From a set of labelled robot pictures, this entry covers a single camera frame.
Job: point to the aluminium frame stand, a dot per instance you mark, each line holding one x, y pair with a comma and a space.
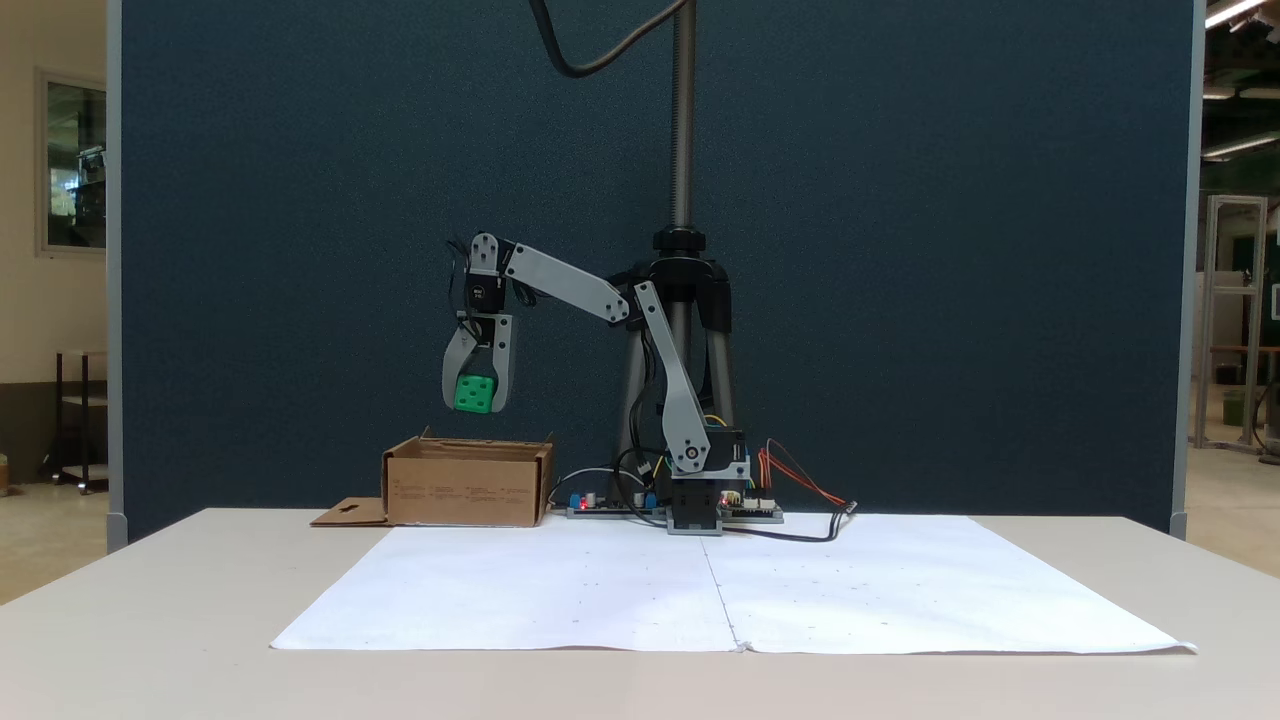
1235, 300

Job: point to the wide ridged grey gripper finger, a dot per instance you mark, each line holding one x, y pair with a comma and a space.
455, 365

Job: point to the green die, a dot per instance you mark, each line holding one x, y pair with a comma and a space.
474, 394

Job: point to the blue circuit board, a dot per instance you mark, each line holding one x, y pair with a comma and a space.
612, 508

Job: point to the brown cardboard box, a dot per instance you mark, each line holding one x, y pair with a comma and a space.
465, 485

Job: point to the black shelf rack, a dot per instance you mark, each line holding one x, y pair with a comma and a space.
82, 420

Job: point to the narrow straight grey gripper finger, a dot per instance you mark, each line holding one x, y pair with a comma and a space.
504, 360

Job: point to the framed window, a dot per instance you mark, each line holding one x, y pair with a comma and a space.
75, 165

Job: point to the dark blue partition panel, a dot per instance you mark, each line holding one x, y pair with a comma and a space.
300, 250

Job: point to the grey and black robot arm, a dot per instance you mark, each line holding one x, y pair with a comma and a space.
570, 285

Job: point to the white paper sheet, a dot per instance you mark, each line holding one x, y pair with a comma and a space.
520, 590
950, 590

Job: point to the black and grey tripod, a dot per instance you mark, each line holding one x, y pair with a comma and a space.
683, 120

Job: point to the ceiling light strip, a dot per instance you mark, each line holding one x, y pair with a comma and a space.
1232, 12
1240, 146

